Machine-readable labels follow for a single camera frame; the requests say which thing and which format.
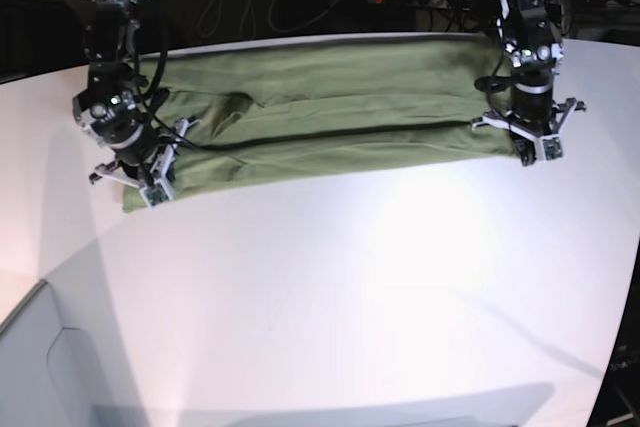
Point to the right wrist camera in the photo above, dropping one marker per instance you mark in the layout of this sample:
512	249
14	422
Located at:
153	196

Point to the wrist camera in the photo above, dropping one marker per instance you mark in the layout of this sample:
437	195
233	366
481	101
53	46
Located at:
549	148
153	196

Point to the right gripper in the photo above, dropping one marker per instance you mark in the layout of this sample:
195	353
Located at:
148	159

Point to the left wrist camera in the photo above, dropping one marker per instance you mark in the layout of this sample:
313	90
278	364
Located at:
549	148

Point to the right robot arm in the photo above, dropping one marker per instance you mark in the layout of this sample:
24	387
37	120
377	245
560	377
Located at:
118	108

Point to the green T-shirt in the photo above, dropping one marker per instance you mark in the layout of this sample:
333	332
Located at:
284	113

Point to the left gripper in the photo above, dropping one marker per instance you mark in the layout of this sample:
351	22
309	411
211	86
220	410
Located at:
531	114

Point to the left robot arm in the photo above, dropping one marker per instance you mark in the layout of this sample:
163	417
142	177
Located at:
531	50

